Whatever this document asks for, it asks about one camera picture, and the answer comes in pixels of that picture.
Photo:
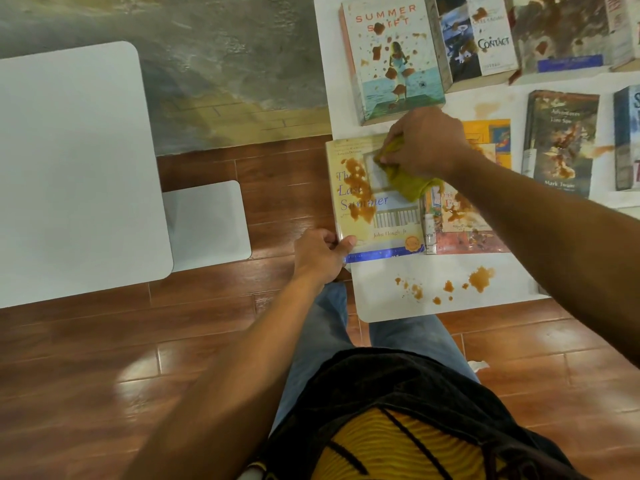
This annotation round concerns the colourful illustrated stained book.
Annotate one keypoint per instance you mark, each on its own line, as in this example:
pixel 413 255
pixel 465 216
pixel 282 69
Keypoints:
pixel 460 224

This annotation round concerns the person's left forearm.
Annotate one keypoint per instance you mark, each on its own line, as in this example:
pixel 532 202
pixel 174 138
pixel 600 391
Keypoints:
pixel 235 384

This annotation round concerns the black shirt yellow print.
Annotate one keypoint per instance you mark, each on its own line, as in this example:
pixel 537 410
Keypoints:
pixel 425 394

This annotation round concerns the white paper scrap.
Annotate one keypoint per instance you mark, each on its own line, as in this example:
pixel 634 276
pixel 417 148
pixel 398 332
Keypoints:
pixel 478 365

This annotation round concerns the black and white book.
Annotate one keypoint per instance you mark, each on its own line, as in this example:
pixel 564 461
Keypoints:
pixel 475 39

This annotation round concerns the brown stained book blue band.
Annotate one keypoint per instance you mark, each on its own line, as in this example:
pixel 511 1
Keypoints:
pixel 560 29

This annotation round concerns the orange cover book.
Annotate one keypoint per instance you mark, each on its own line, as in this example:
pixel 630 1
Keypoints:
pixel 492 134

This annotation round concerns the person's right hand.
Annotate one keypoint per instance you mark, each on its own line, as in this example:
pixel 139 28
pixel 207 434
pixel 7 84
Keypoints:
pixel 430 142

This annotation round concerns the yellow cleaning cloth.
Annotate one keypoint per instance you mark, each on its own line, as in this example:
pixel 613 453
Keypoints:
pixel 412 187

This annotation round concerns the person's right forearm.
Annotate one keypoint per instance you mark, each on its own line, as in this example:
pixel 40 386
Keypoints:
pixel 560 244

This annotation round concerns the brown sauce spill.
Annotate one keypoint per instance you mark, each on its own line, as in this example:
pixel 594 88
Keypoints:
pixel 481 278

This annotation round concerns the blue grey book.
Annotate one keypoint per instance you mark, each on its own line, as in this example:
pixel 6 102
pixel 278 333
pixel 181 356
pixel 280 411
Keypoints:
pixel 627 139

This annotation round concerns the white square table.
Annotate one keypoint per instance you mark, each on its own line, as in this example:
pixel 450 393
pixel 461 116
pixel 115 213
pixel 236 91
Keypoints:
pixel 75 169

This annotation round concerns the person's left hand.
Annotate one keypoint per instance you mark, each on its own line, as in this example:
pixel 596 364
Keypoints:
pixel 317 257

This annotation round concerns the dark ship cover book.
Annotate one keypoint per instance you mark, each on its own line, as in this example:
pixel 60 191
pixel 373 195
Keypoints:
pixel 560 139

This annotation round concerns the blue jeans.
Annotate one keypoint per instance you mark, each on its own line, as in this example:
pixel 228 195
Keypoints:
pixel 320 334

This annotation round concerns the white edged stained book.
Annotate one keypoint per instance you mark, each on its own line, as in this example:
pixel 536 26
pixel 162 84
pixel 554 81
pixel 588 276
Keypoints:
pixel 625 24

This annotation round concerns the person's right fingers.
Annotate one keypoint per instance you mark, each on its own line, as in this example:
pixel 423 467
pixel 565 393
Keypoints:
pixel 395 147

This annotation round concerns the pale yellow stained book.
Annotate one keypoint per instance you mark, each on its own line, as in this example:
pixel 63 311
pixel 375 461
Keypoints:
pixel 357 194

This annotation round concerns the white table base plate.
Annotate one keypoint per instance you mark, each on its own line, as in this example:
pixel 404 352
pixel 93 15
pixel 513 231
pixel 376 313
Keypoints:
pixel 207 224

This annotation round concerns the person's left thumb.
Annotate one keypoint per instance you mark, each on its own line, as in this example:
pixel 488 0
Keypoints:
pixel 346 243

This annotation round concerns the beach cover stained book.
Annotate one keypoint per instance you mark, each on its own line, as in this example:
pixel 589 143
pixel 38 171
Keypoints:
pixel 395 54

